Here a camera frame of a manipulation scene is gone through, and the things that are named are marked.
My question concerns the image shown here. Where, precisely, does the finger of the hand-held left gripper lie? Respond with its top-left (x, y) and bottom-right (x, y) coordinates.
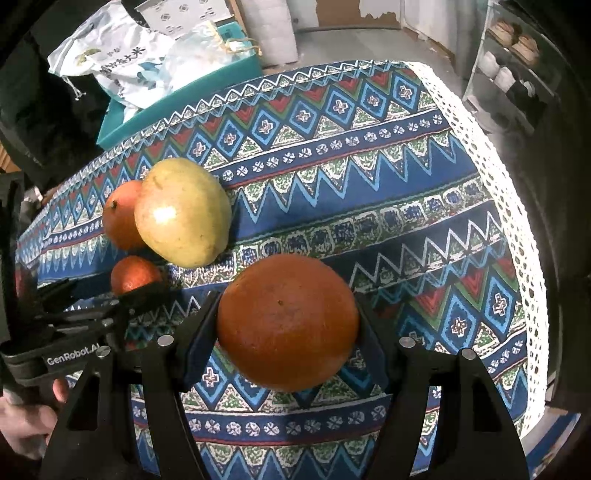
top-left (44, 280), bottom-right (184, 334)
top-left (25, 278), bottom-right (81, 315)

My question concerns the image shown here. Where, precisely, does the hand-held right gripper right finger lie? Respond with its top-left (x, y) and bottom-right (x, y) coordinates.
top-left (355, 307), bottom-right (531, 480)

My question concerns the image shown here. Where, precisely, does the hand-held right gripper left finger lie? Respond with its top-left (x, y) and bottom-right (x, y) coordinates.
top-left (39, 291), bottom-right (222, 480)

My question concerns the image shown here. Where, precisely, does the small tangerine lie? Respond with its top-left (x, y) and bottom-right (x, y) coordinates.
top-left (110, 255), bottom-right (165, 296)

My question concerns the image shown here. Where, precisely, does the large orange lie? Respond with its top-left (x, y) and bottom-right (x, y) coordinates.
top-left (216, 253), bottom-right (361, 393)

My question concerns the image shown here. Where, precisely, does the person's left hand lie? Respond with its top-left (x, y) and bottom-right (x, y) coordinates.
top-left (0, 376), bottom-right (71, 462)

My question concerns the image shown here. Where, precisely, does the medium orange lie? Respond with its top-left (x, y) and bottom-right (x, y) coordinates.
top-left (102, 180), bottom-right (149, 252)

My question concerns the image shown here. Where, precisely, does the yellow pear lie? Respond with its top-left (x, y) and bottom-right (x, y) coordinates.
top-left (134, 157), bottom-right (232, 268)

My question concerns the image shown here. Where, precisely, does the blue patterned tablecloth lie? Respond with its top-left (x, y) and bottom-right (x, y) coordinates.
top-left (16, 59), bottom-right (551, 480)

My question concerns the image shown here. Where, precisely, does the teal plastic bin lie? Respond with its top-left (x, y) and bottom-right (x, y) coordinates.
top-left (95, 22), bottom-right (265, 151)

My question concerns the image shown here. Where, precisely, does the black hooded jacket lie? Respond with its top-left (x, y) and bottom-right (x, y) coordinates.
top-left (0, 28), bottom-right (114, 190)

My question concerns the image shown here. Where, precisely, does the white printed rice bag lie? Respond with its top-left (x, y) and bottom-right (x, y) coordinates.
top-left (47, 0), bottom-right (177, 110)

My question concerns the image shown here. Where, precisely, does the clear plastic bag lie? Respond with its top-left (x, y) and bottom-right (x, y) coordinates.
top-left (161, 20), bottom-right (260, 95)

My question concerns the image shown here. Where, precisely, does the glass shoe rack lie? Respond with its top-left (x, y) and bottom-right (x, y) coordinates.
top-left (462, 0), bottom-right (571, 141)

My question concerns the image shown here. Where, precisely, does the white plastic storage basket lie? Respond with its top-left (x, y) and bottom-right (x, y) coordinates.
top-left (133, 0), bottom-right (242, 38)

